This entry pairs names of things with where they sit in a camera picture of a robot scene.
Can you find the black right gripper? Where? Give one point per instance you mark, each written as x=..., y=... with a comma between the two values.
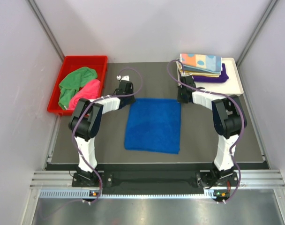
x=179, y=99

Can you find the aluminium frame post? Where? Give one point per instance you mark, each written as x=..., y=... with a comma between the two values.
x=263, y=19
x=47, y=30

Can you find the white plastic tray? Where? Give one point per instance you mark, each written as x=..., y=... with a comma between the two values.
x=231, y=86

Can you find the royal blue towel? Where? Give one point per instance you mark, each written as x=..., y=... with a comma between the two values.
x=154, y=125

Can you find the grey slotted cable duct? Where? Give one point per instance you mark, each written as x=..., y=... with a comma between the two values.
x=90, y=194

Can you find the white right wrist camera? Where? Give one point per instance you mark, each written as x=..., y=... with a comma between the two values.
x=185, y=74

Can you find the cream folded towel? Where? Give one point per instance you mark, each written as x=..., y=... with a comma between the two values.
x=206, y=75

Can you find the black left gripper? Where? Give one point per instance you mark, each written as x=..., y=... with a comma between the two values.
x=131, y=101

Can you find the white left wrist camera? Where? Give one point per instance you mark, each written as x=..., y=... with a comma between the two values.
x=123, y=78

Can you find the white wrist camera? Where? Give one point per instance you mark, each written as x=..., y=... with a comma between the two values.
x=185, y=74
x=123, y=78

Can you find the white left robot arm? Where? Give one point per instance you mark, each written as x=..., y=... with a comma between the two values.
x=85, y=123

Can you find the pink towel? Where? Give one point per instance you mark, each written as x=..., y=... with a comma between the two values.
x=89, y=91

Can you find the purple folded towel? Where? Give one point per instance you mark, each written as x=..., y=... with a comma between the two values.
x=223, y=77

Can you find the right aluminium frame post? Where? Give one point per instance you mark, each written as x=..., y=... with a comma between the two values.
x=263, y=19

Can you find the yellow and blue cartoon towel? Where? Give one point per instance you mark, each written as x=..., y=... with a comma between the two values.
x=200, y=72

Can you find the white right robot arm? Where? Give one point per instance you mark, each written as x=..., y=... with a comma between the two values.
x=228, y=120

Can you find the left aluminium frame post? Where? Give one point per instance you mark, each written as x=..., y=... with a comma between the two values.
x=47, y=30

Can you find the aluminium front rail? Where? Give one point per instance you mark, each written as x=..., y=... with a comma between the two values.
x=250, y=179

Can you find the light blue patterned towel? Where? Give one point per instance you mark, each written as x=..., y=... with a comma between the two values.
x=201, y=63

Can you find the green towel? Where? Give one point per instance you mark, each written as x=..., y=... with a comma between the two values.
x=72, y=83

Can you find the red plastic bin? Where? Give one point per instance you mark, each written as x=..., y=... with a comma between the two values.
x=71, y=63

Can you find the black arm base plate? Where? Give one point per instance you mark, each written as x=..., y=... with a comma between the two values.
x=160, y=182

